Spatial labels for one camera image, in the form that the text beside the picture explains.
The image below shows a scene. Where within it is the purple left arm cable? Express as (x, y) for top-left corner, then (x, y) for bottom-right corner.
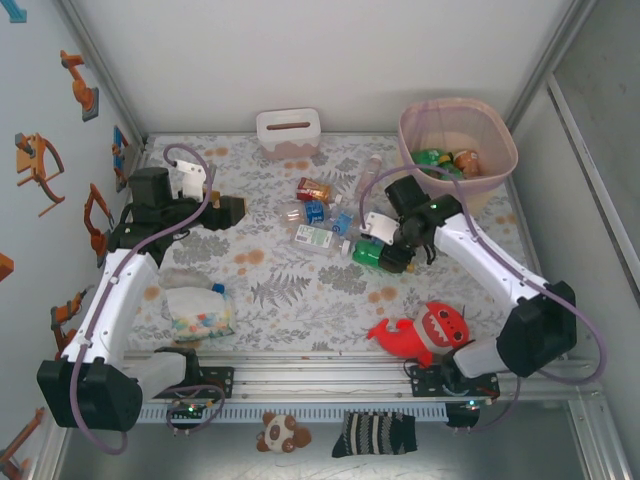
(69, 143), (225, 456)

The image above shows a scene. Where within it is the red shark plush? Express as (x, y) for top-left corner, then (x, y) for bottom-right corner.
(367, 301), (474, 370)

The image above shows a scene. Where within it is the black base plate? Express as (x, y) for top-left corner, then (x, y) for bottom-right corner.
(149, 366), (236, 401)
(409, 363), (501, 400)

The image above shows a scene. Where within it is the black white striped sock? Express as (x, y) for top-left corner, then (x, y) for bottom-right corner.
(331, 409), (419, 459)

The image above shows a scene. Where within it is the blue orange wall sticker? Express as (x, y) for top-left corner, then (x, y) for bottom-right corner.
(110, 124), (132, 194)

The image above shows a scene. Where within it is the red gold label bottle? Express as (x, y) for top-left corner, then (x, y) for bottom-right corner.
(296, 177), (347, 205)

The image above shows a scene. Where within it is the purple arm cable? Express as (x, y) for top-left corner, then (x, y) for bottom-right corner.
(357, 166), (609, 434)
(69, 143), (225, 456)

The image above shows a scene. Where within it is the clear bottle light blue label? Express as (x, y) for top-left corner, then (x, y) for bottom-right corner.
(327, 209), (361, 239)

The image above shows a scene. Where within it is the green bottle orange cap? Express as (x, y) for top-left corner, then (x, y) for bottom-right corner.
(412, 148), (454, 166)
(351, 238), (415, 274)

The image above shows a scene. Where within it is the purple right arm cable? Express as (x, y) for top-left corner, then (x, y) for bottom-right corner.
(357, 166), (609, 434)

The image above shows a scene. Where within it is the orange grey claw sticker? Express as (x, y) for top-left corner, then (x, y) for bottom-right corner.
(13, 132), (67, 218)

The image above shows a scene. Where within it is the aluminium frame post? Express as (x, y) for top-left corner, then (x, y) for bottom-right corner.
(57, 0), (151, 151)
(507, 0), (601, 132)

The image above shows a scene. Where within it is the crumpled clear bottle blue cap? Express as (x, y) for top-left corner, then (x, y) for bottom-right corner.
(158, 268), (225, 297)

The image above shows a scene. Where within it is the panda plush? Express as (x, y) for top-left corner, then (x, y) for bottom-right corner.
(255, 410), (314, 455)

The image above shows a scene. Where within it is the pink plastic bin liner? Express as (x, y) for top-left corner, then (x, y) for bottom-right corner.
(398, 98), (518, 194)

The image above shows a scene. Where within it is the white bag of colourful caps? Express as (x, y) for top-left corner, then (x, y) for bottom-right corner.
(162, 284), (239, 344)

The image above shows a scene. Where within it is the floral tablecloth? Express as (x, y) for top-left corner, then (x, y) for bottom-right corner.
(124, 132), (554, 354)

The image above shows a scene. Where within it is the beige ribbed bin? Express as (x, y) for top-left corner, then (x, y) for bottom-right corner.
(397, 97), (518, 216)

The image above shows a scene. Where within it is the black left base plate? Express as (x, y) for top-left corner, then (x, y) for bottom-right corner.
(149, 366), (236, 401)

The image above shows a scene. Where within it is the clear bottle white green label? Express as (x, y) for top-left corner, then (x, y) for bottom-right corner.
(291, 223), (352, 256)

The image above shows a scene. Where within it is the pink white tissue box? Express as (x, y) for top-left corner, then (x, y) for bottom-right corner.
(255, 107), (322, 161)

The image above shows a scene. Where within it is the brown shiny label bottle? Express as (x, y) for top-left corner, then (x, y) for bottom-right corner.
(449, 148), (484, 179)

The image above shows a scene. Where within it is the clear bottle dark blue label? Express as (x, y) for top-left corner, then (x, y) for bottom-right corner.
(277, 197), (341, 226)

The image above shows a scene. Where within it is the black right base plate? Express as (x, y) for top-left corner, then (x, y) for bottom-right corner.
(409, 363), (501, 400)

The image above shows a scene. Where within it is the white slotted cable duct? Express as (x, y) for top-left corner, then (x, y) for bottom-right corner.
(137, 402), (449, 425)

